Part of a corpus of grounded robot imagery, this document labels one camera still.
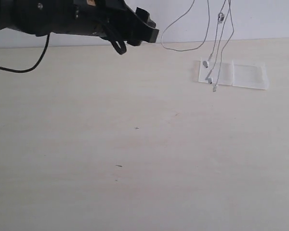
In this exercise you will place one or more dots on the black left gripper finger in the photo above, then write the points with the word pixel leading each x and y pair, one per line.
pixel 145 17
pixel 140 32

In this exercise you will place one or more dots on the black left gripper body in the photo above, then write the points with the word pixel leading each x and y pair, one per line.
pixel 75 17

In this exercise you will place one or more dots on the white wired earphones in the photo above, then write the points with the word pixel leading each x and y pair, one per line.
pixel 224 14

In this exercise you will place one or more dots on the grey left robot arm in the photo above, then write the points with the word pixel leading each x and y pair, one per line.
pixel 7 21

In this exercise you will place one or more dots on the clear plastic storage case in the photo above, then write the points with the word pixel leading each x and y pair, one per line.
pixel 233 73

